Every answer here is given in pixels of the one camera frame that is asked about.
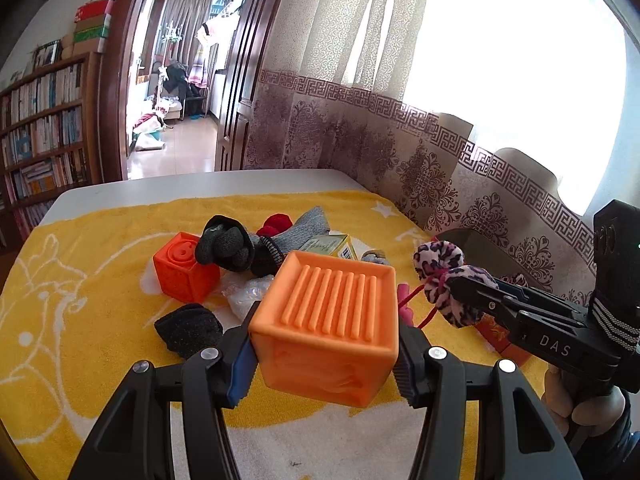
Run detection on dark jacket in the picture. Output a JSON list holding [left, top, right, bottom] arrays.
[[165, 60, 193, 107]]

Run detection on coat rack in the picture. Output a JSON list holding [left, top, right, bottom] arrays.
[[152, 20, 183, 121]]

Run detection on red gift box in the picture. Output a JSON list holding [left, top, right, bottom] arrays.
[[75, 0, 116, 23]]

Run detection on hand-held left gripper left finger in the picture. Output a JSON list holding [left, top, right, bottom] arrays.
[[67, 326, 261, 480]]

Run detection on person's right hand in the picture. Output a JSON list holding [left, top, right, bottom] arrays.
[[542, 366, 629, 440]]

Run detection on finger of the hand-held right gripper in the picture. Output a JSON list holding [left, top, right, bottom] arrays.
[[492, 280, 587, 319], [447, 274, 522, 332]]

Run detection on clear plastic bag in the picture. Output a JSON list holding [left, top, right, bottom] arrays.
[[220, 275, 278, 323]]

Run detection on hanging striped clothes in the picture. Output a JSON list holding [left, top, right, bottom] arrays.
[[195, 15, 241, 88]]

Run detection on pink small item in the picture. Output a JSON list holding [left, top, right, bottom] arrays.
[[397, 284, 416, 328]]

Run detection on leopard print scrunchie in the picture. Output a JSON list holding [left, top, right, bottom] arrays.
[[413, 241, 498, 328]]

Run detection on light orange rubber cube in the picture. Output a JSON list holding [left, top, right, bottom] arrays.
[[248, 251, 401, 407]]

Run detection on wooden door frame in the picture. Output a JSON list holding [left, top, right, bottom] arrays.
[[97, 0, 166, 181]]

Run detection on small yellow carton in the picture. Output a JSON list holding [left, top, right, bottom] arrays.
[[300, 233, 358, 261]]

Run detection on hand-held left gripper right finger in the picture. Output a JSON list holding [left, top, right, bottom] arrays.
[[392, 325, 586, 480]]

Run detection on grey black-coated work glove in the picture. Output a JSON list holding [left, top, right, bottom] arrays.
[[250, 206, 333, 278], [194, 215, 256, 273]]

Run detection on patterned beige curtain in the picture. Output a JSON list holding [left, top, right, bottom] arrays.
[[242, 0, 640, 311]]

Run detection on yellow white towel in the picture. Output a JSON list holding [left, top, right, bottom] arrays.
[[0, 190, 506, 480]]

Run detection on red-orange rubber cube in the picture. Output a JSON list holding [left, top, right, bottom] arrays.
[[153, 231, 221, 304]]

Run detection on person's right forearm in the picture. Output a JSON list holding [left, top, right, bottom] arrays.
[[570, 410, 637, 476]]

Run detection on red fabric ball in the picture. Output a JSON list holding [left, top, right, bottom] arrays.
[[256, 214, 293, 236]]

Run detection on rows of books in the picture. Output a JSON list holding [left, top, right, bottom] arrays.
[[0, 62, 86, 241]]

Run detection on dark wooden door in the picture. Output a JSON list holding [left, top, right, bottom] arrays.
[[215, 0, 296, 173]]

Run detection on green gift box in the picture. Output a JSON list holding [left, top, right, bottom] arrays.
[[73, 25, 110, 43]]

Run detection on red cardboard box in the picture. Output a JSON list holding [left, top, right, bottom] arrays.
[[430, 227, 551, 367]]

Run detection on white plastic bag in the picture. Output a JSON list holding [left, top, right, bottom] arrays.
[[131, 130, 165, 152]]

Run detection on black chair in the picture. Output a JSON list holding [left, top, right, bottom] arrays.
[[182, 80, 209, 121]]

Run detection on framed photo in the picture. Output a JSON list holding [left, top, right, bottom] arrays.
[[32, 42, 62, 68]]

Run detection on wooden bookshelf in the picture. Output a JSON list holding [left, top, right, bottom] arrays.
[[0, 52, 103, 248]]

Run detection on black sock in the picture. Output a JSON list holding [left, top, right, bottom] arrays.
[[153, 303, 224, 360]]

